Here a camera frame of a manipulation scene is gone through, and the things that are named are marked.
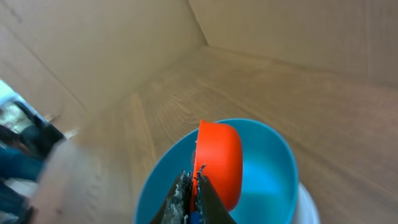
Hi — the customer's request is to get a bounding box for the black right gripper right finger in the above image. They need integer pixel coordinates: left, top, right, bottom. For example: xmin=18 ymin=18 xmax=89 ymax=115
xmin=195 ymin=164 xmax=236 ymax=224

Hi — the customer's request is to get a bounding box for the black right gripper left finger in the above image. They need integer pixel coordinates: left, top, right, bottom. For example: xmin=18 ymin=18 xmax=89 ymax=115
xmin=149 ymin=170 xmax=192 ymax=224

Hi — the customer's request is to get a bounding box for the red measuring scoop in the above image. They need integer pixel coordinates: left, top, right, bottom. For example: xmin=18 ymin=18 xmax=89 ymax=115
xmin=193 ymin=120 xmax=243 ymax=212

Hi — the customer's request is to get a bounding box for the blue bowl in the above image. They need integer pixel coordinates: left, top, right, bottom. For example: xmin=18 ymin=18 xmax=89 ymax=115
xmin=133 ymin=118 xmax=299 ymax=223

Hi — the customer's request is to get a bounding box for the white kitchen scale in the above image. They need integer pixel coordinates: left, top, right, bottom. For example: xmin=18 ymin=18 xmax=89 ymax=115
xmin=291 ymin=182 xmax=321 ymax=224

